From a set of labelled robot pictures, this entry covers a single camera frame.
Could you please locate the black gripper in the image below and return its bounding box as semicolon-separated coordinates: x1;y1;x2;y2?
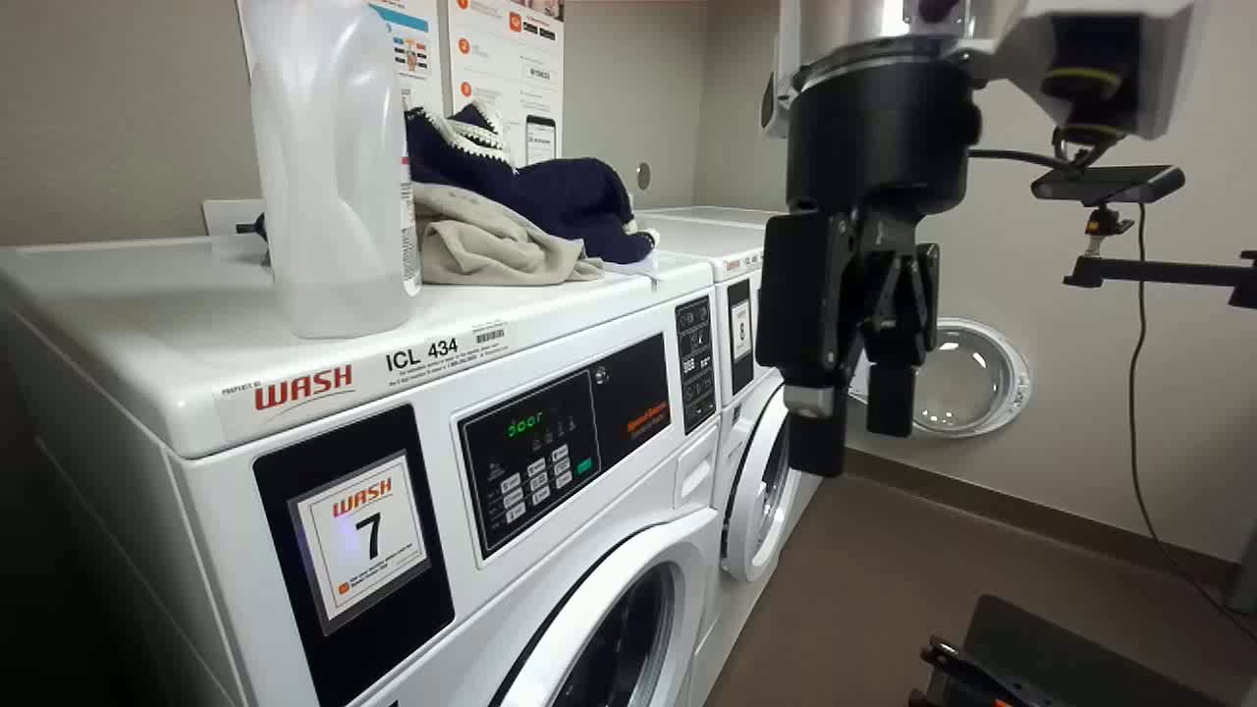
756;53;988;484

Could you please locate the dark blue knit cloth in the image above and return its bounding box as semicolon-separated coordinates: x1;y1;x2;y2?
401;104;662;266

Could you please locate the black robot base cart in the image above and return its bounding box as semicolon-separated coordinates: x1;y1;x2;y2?
905;593;1238;707

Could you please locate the beige cloth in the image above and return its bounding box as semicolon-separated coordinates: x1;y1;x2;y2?
408;175;611;292

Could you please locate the white washing machine number 8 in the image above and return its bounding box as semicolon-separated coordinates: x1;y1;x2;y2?
636;200;832;707

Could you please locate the round washer door number 8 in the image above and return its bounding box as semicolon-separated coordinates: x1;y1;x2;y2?
717;378;807;589

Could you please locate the round washer door number 7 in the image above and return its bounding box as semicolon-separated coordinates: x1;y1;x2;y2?
489;501;726;707

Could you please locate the wide white instruction poster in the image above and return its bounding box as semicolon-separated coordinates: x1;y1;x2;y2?
446;0;570;169

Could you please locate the translucent white detergent bottle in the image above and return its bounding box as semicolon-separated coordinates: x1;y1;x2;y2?
237;0;425;343

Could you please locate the wash number 7 sign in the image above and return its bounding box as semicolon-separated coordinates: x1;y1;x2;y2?
286;453;438;624

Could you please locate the white washing machine number 7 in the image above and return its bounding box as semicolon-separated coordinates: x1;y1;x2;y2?
0;212;726;707

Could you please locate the black camera on stand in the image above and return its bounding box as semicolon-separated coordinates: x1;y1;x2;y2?
1031;161;1257;315

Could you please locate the black hanging cable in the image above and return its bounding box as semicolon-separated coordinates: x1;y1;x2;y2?
1119;200;1257;622

